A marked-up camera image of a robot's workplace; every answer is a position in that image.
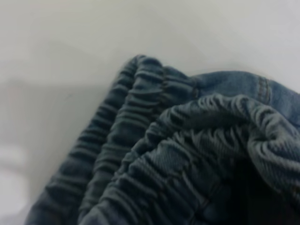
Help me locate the blue denim children's jeans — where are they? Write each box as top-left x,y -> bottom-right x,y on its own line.
23,54 -> 300,225

